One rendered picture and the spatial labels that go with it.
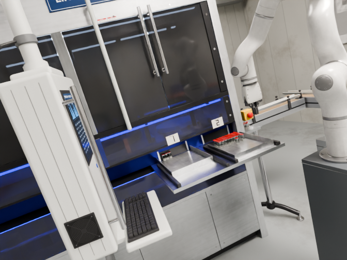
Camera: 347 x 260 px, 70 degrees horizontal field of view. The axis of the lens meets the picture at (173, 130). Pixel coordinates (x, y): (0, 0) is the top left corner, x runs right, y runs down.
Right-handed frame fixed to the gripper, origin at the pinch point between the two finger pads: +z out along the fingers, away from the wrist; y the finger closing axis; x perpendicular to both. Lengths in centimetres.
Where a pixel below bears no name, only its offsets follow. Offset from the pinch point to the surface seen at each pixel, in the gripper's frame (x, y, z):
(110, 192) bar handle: 21, 86, 5
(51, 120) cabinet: 20, 97, -28
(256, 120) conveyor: -46, -31, 21
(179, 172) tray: -9, 49, 20
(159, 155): -43, 51, 18
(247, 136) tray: -22.3, -5.7, 21.0
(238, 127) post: -34.8, -7.8, 17.0
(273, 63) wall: -259, -240, 1
